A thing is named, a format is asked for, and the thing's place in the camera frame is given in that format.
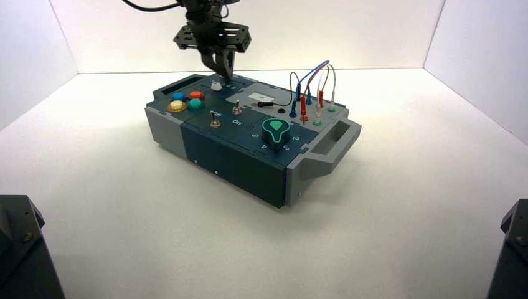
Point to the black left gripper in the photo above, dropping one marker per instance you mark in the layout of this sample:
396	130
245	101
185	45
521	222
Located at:
214	37

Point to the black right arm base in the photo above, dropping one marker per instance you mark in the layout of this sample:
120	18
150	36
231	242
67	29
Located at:
511	256

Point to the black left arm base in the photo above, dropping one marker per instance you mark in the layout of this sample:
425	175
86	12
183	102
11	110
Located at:
20	251

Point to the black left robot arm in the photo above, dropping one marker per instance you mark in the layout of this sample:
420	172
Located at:
204	10

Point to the red push button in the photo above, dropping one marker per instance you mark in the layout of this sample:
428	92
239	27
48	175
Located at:
196	95

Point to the teal push button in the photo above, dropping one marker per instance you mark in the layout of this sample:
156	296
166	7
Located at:
196	104

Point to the white display screen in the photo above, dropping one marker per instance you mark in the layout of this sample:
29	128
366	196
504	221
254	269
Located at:
261	97

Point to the blue push button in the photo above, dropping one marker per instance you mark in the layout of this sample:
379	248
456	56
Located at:
178	96

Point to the yellow push button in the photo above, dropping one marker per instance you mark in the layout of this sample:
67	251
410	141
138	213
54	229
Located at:
177	106

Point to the black and green rotary knob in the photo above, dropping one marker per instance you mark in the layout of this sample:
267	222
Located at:
277	134

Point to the gray and dark blue task box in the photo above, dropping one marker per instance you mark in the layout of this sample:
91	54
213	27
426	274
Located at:
231	161

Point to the metal toggle switch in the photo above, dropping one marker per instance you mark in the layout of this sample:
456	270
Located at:
214	120
237	109

